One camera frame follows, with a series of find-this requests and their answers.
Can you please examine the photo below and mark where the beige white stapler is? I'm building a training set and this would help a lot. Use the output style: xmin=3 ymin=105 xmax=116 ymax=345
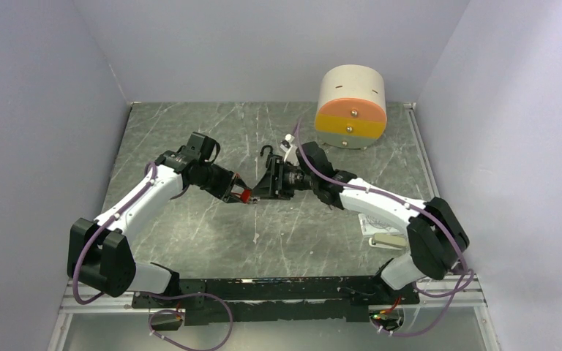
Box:
xmin=368 ymin=233 xmax=408 ymax=250

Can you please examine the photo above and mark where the cylindrical drawer box orange yellow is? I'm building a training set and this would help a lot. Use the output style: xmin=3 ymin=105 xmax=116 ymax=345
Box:
xmin=314 ymin=64 xmax=387 ymax=149

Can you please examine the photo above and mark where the black padlock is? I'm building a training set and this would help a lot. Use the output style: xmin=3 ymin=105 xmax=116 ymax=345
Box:
xmin=260 ymin=144 xmax=282 ymax=170

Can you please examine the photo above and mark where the white card package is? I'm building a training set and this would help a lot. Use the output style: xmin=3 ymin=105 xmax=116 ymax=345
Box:
xmin=358 ymin=214 xmax=401 ymax=237

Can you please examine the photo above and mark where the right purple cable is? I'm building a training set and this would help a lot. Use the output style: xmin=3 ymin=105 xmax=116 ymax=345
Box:
xmin=293 ymin=118 xmax=476 ymax=298

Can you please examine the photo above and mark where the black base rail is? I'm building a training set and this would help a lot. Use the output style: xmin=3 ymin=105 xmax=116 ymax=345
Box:
xmin=132 ymin=276 xmax=420 ymax=326

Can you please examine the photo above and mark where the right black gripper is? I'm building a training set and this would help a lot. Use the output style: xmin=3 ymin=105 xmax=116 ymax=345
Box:
xmin=250 ymin=157 xmax=318 ymax=200

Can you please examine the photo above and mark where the purple cable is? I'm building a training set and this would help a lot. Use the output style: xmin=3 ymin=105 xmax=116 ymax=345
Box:
xmin=293 ymin=118 xmax=476 ymax=298
xmin=71 ymin=162 xmax=160 ymax=306

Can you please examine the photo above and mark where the red cable lock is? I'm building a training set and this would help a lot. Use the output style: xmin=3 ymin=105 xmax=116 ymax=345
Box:
xmin=231 ymin=189 xmax=252 ymax=204

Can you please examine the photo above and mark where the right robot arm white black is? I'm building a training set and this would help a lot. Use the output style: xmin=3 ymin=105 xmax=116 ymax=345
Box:
xmin=250 ymin=142 xmax=470 ymax=303

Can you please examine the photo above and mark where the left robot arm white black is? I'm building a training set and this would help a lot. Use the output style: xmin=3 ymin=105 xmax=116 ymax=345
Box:
xmin=67 ymin=132 xmax=251 ymax=307

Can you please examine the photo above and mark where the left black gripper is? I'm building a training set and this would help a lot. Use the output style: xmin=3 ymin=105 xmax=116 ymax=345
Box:
xmin=191 ymin=163 xmax=250 ymax=203

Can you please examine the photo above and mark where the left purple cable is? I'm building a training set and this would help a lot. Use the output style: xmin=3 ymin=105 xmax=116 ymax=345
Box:
xmin=71 ymin=162 xmax=160 ymax=306

